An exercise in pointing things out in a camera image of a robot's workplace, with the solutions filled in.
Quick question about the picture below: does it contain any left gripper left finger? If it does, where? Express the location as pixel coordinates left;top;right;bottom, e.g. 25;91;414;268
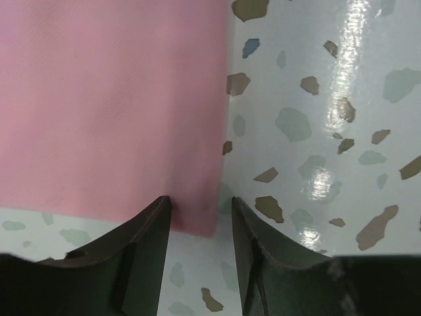
1;196;171;315

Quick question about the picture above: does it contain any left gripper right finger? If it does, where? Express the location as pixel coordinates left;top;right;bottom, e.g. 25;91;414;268
232;197;420;316

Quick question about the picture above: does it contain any pink t shirt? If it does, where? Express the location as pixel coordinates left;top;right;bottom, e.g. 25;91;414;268
1;1;229;236

